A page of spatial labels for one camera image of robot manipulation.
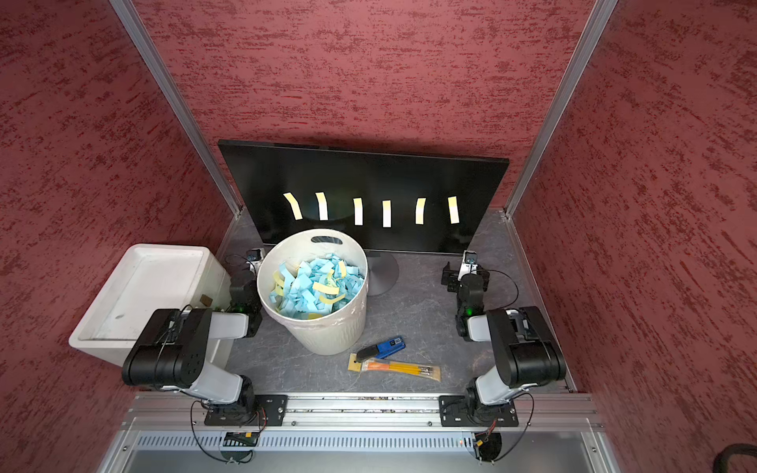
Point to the left aluminium frame post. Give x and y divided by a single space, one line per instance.
136 30

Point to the white styrofoam box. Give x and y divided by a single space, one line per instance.
148 277

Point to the black computer monitor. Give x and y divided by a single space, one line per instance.
263 172

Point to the blue and black stapler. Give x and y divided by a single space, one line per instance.
381 350

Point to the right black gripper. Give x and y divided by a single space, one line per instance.
449 278

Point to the yellow sticky note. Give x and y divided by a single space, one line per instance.
295 206
386 214
453 206
322 205
358 212
420 211

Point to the white waste basket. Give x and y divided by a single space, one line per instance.
335 333

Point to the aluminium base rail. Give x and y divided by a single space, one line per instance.
419 412

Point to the round monitor stand base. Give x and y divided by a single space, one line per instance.
383 272

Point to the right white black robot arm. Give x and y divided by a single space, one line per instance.
526 354

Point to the right aluminium frame post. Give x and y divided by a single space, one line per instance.
591 34

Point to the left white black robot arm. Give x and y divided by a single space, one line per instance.
193 308

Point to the pile of paper strips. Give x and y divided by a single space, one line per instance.
315 288

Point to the aluminium frame post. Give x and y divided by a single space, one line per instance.
136 30
591 34

